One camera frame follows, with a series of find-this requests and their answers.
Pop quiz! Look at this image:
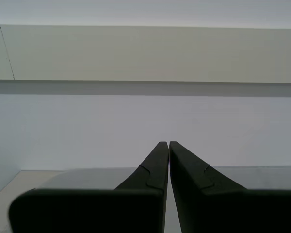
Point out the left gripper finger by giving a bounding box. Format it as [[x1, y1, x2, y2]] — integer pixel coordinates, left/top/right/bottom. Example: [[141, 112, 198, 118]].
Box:
[[8, 141, 169, 233], [169, 141, 291, 233]]

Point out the beige wall rail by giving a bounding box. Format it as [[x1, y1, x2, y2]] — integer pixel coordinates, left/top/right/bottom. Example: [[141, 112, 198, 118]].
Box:
[[0, 24, 291, 84]]

